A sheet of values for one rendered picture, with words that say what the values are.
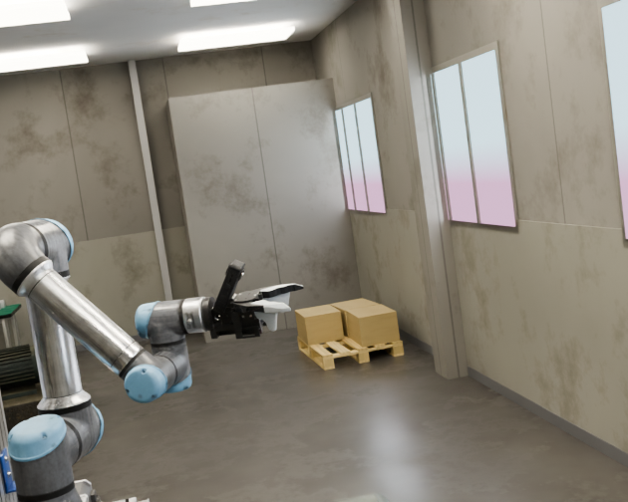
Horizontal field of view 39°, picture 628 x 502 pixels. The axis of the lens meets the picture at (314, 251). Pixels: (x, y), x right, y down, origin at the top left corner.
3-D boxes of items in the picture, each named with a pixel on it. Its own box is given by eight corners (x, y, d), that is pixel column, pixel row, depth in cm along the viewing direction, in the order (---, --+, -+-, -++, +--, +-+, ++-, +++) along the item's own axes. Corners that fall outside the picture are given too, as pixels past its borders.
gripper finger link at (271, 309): (295, 331, 177) (264, 326, 184) (290, 303, 176) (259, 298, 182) (284, 336, 175) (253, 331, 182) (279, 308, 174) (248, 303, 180)
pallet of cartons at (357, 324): (405, 355, 802) (399, 312, 798) (320, 371, 788) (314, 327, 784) (373, 335, 912) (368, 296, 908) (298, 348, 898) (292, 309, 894)
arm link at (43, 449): (4, 498, 179) (-8, 433, 178) (36, 473, 192) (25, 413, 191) (59, 494, 177) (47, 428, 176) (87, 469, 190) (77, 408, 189)
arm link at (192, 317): (189, 294, 191) (178, 306, 183) (210, 291, 190) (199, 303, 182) (196, 326, 193) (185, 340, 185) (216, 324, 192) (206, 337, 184)
